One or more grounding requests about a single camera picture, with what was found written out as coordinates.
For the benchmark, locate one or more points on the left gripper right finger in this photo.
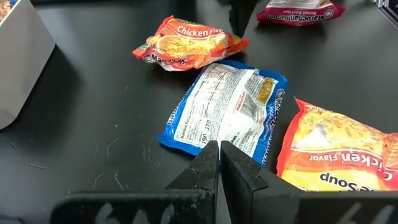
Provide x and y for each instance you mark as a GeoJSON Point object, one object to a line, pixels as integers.
{"type": "Point", "coordinates": [242, 186]}

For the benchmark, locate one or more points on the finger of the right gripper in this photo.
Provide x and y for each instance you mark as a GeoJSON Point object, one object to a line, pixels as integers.
{"type": "Point", "coordinates": [242, 15]}

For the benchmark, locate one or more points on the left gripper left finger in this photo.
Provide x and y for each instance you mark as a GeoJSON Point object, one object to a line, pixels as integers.
{"type": "Point", "coordinates": [202, 174]}

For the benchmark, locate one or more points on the maroon roast beef ramen packet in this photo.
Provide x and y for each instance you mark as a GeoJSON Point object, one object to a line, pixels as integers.
{"type": "Point", "coordinates": [298, 15]}

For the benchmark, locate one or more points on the orange chicken ramen packet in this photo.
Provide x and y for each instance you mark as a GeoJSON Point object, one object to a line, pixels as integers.
{"type": "Point", "coordinates": [335, 140]}
{"type": "Point", "coordinates": [186, 43]}

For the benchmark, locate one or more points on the blue soy sauce ramen packet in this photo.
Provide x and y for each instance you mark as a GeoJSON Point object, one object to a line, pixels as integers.
{"type": "Point", "coordinates": [224, 105]}
{"type": "Point", "coordinates": [4, 9]}

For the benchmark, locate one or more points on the black table mat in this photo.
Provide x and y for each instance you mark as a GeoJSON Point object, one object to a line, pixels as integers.
{"type": "Point", "coordinates": [93, 124]}

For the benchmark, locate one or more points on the white plastic bin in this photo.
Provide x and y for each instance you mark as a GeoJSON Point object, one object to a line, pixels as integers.
{"type": "Point", "coordinates": [21, 62]}

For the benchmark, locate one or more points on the black aluminium table frame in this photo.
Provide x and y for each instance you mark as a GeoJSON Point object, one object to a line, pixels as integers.
{"type": "Point", "coordinates": [388, 9]}

